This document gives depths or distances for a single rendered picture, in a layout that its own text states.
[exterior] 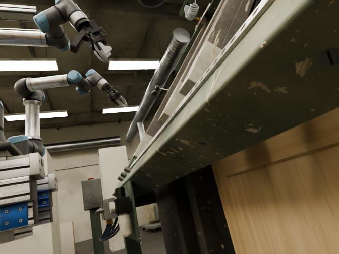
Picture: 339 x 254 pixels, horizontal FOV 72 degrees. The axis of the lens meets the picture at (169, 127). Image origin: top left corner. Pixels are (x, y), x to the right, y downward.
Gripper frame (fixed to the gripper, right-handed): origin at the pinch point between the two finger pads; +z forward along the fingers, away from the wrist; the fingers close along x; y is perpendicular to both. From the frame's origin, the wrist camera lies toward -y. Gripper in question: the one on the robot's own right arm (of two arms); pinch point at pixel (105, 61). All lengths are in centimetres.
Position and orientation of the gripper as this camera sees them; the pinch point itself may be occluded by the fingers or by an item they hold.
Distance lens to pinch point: 107.9
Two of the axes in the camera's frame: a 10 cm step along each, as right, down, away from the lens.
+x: -3.0, 3.5, 8.9
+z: 6.2, 7.8, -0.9
